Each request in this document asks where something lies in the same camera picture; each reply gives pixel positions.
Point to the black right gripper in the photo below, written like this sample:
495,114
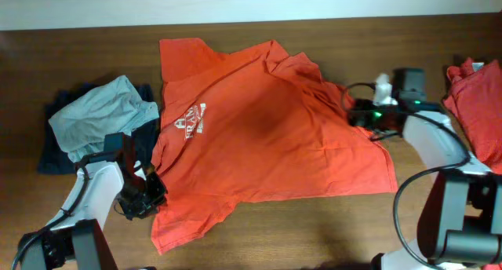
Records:
362,111

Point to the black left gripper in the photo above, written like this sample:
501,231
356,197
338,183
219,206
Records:
158,200

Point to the orange printed t-shirt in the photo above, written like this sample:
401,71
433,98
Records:
253,126

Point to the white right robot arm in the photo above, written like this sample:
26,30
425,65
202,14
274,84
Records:
460,224

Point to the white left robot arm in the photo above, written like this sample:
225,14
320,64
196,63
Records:
111,179

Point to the grey folded shirt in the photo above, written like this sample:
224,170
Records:
81,126

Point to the red crumpled shirt pile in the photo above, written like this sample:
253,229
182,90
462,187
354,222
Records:
474,98

